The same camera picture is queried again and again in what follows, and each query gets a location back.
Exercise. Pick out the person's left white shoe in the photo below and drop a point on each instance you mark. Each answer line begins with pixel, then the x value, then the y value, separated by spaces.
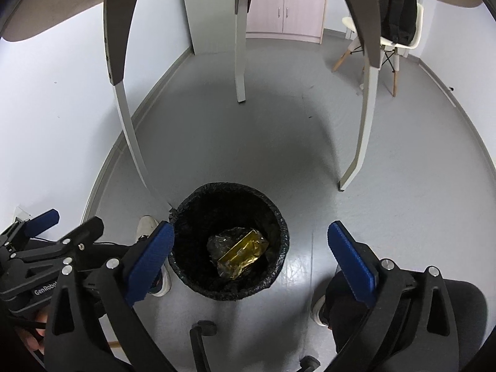
pixel 148 226

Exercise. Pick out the crumpled gold foil wrapper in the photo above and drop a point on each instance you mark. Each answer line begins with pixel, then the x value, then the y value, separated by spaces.
pixel 242 255

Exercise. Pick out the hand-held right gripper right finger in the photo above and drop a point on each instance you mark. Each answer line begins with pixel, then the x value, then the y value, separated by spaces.
pixel 350 263

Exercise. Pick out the person's left hand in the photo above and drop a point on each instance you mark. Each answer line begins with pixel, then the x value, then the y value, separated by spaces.
pixel 33 339

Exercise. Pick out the black office chair base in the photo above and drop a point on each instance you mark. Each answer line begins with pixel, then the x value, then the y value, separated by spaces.
pixel 199 341

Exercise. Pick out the pink drawer cabinet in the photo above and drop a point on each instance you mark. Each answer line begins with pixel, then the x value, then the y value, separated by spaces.
pixel 298 11

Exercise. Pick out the crumpled clear plastic wrap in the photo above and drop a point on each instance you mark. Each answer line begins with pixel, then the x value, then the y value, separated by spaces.
pixel 217 242

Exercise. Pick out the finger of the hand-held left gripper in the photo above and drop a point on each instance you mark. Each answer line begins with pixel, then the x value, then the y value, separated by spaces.
pixel 87 232
pixel 42 221

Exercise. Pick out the round wooden table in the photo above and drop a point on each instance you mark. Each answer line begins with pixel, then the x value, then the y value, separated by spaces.
pixel 116 27

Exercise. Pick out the trash bin with black bag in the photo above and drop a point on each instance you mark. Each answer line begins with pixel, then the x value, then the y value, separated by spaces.
pixel 232 201

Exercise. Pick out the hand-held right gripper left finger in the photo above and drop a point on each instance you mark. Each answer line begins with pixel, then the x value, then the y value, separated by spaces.
pixel 149 263

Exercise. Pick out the white shell chair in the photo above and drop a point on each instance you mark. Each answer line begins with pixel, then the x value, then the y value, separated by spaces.
pixel 399 46

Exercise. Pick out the black backpack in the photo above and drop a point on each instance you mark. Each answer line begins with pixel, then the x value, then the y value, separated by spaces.
pixel 399 11

